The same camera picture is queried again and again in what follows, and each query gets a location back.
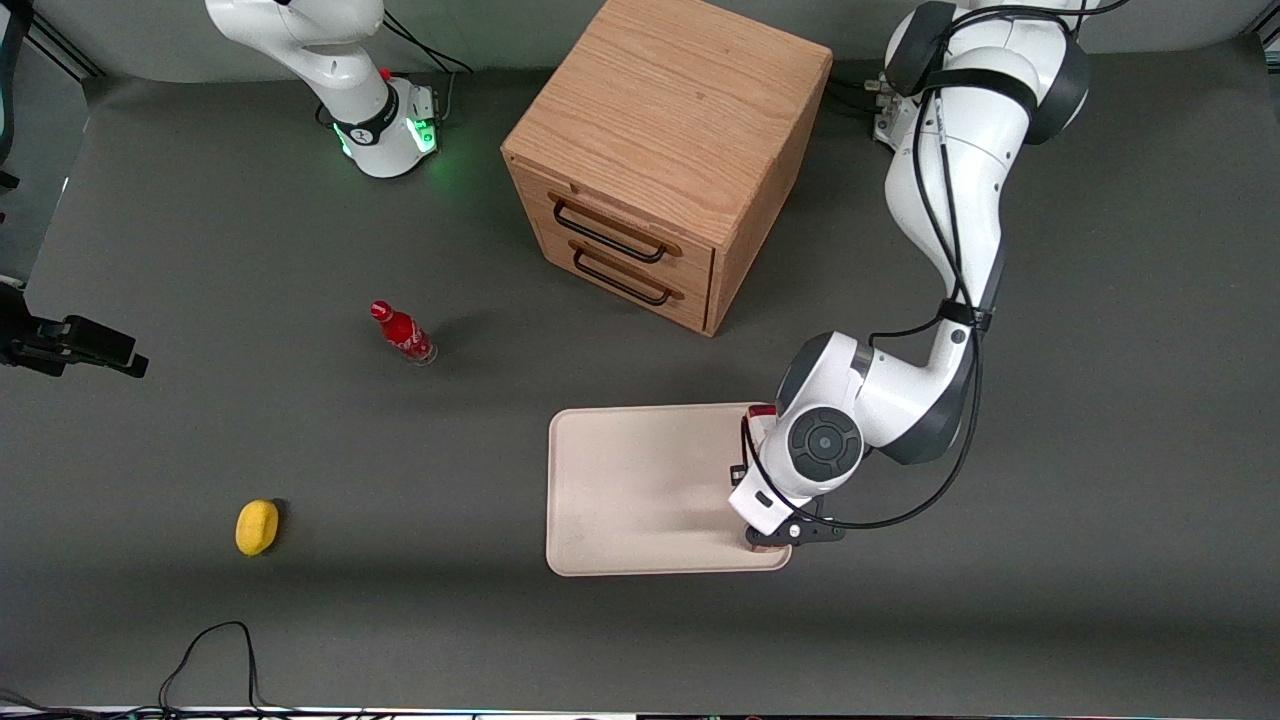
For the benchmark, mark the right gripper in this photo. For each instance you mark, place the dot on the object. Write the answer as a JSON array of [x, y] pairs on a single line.
[[13, 318]]

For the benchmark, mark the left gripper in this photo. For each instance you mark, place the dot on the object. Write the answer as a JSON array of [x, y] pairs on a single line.
[[737, 474]]

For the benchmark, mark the red cookie box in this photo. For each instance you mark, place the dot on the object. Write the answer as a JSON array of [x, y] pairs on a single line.
[[762, 411]]

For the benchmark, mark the cream rectangular tray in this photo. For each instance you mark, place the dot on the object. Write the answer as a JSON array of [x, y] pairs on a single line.
[[640, 490]]

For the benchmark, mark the wooden drawer front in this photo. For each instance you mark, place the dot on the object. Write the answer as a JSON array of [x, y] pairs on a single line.
[[700, 265], [695, 310]]

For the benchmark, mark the yellow lemon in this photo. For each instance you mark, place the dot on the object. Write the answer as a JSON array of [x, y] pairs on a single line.
[[257, 527]]

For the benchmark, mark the red cola bottle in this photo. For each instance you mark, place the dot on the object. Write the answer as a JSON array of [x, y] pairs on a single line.
[[403, 333]]

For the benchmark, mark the dark grey table mat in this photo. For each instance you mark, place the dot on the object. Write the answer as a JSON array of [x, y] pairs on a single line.
[[1100, 500]]

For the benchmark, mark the wooden drawer cabinet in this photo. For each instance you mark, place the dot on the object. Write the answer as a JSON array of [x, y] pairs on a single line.
[[670, 100]]

